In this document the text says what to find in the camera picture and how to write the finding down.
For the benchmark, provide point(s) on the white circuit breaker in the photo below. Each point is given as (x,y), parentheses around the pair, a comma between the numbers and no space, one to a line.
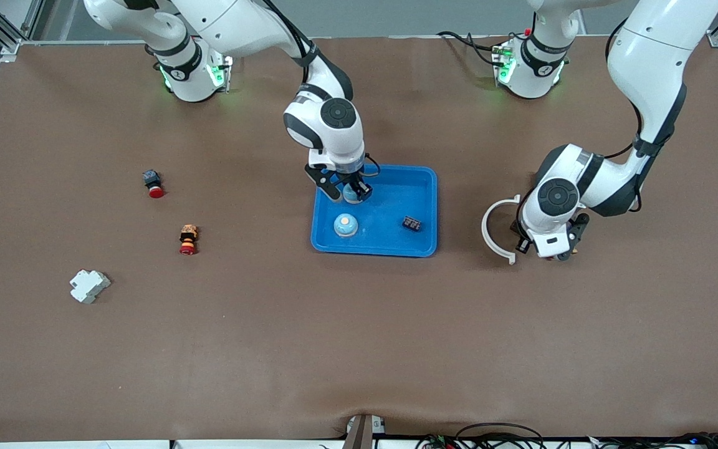
(89,285)

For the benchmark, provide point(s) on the small black block capacitor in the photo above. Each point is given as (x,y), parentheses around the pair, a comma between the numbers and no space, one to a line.
(412,223)

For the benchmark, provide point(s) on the metal table edge clamp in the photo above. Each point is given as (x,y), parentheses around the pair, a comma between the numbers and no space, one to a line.
(362,433)

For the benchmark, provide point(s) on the red button orange yellow base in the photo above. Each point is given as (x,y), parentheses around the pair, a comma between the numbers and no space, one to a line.
(188,240)

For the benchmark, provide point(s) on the blue plastic tray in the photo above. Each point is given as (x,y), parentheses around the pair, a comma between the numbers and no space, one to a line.
(390,206)

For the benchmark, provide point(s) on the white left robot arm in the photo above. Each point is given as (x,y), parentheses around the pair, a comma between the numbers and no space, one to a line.
(652,56)

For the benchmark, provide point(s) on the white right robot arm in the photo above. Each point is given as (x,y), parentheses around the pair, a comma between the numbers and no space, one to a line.
(234,28)

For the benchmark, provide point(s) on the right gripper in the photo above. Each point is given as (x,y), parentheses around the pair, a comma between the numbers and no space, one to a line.
(354,179)

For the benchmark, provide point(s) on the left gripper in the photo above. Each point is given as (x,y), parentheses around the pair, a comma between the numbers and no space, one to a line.
(579,228)

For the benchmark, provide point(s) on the red button black base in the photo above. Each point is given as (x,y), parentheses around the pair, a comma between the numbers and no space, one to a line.
(152,181)

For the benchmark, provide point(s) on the blue dome call bell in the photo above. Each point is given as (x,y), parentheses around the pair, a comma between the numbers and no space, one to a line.
(345,226)
(351,197)

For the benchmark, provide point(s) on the white curved plastic arc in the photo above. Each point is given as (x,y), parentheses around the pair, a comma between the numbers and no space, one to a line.
(483,229)

